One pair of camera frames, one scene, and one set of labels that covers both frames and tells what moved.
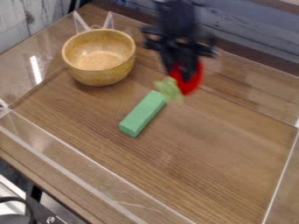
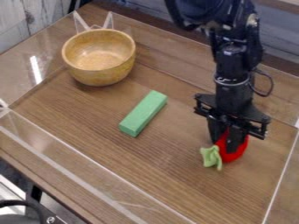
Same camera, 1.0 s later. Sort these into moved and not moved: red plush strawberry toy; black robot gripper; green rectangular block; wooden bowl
Moved: red plush strawberry toy; black robot gripper
Not moved: wooden bowl; green rectangular block
